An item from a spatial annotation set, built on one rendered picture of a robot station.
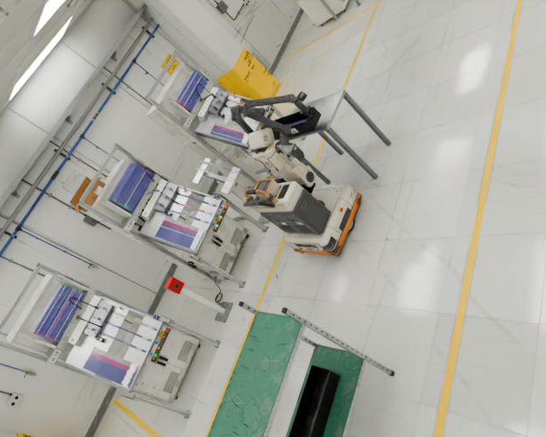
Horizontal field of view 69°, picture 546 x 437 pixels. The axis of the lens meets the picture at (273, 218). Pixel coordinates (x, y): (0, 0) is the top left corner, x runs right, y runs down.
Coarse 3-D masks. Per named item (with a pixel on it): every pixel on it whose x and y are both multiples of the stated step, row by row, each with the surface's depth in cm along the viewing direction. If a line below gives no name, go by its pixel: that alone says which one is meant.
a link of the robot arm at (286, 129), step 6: (246, 108) 330; (246, 114) 331; (252, 114) 333; (258, 114) 334; (258, 120) 334; (264, 120) 335; (270, 120) 336; (270, 126) 337; (276, 126) 337; (282, 126) 335; (288, 126) 336; (288, 132) 337
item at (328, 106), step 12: (324, 96) 387; (336, 96) 370; (348, 96) 370; (324, 108) 374; (336, 108) 361; (360, 108) 379; (324, 120) 363; (312, 132) 368; (312, 168) 431; (324, 180) 443
